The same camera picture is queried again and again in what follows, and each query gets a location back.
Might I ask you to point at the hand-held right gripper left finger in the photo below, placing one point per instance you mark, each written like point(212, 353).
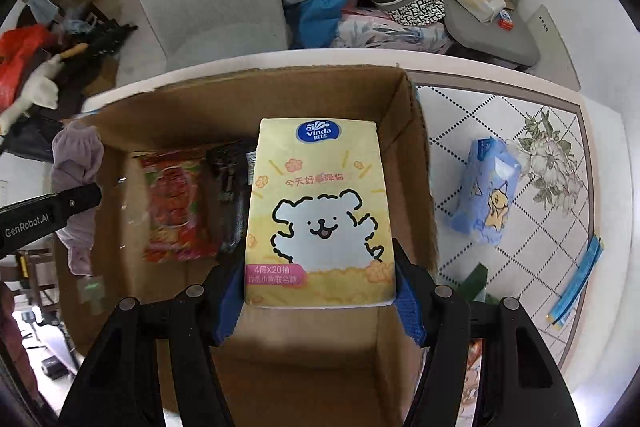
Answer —
point(231, 307)

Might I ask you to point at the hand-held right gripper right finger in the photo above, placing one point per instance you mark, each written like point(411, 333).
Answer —
point(411, 307)

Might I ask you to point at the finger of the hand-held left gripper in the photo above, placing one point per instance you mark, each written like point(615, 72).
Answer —
point(55, 209)

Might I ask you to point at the purple cloth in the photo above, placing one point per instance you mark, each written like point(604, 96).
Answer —
point(75, 177)

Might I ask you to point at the cardboard box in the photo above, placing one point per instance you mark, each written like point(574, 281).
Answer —
point(280, 227)

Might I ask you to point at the black snack packet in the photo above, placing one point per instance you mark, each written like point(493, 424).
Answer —
point(231, 202)

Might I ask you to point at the red snack packet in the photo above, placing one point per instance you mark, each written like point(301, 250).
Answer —
point(175, 207)

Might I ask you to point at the yellow tissue pack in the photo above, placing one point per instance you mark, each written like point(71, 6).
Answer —
point(320, 217)

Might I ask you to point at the green packet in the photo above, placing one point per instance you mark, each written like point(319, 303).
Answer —
point(475, 284)

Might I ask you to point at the orange printed packet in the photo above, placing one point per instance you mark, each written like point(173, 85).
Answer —
point(471, 382)

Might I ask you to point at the white plush toy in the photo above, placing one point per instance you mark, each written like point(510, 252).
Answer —
point(35, 89)

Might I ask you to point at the blue tissue pack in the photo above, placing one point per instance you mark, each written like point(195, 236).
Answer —
point(487, 192)

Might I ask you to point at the red plastic bag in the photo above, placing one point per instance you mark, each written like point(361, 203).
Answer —
point(15, 57)

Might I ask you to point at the blue face mask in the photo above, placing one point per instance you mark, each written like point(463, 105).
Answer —
point(42, 7)

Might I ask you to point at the floral bedsheet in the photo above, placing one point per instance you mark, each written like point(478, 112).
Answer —
point(390, 34)

